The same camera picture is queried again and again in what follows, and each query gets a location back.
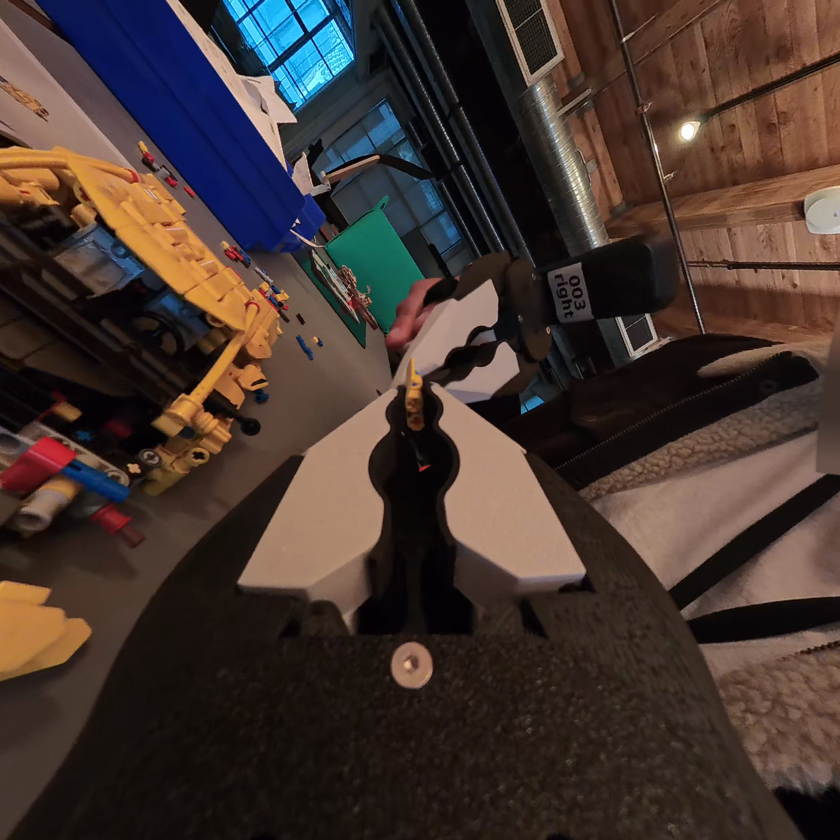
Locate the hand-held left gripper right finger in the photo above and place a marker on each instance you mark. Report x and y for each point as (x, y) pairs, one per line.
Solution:
(512, 525)

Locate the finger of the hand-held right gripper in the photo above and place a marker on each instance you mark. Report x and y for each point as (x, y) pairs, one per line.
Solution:
(453, 321)
(492, 371)

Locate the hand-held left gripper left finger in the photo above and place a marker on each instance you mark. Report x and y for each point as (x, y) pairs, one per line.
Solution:
(308, 525)

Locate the yellow connector brick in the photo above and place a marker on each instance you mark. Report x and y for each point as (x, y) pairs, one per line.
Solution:
(413, 400)

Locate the scatter of small coloured pins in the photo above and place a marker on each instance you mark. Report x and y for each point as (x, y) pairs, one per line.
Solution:
(266, 295)

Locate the yellow toy brick car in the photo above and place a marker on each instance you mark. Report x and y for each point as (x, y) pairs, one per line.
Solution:
(164, 249)

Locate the instruction booklet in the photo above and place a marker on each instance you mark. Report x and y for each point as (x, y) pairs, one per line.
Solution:
(26, 79)

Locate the grey desk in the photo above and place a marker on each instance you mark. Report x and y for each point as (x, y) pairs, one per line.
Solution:
(315, 446)

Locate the person's right hand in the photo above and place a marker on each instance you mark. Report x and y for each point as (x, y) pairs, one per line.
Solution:
(410, 315)

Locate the small wooden model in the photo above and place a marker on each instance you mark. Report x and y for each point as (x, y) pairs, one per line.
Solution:
(358, 295)

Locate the person's white sweater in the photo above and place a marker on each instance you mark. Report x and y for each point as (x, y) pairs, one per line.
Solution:
(656, 525)

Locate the ceiling track spotlight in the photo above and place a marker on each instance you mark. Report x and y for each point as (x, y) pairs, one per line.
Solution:
(688, 130)

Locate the wooden articulated stand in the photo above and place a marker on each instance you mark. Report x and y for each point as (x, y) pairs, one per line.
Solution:
(354, 167)

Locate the person's fleece-lined jacket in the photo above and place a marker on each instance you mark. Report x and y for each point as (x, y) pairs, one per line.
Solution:
(754, 420)

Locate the white round ceiling sensor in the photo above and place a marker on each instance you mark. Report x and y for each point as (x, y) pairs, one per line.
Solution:
(823, 210)

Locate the white crumpled papers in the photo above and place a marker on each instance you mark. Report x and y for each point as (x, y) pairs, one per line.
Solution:
(262, 98)

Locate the blue storage bin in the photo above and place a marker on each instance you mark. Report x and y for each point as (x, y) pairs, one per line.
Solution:
(164, 118)

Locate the silver ventilation duct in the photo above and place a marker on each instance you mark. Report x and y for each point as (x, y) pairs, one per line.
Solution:
(564, 164)

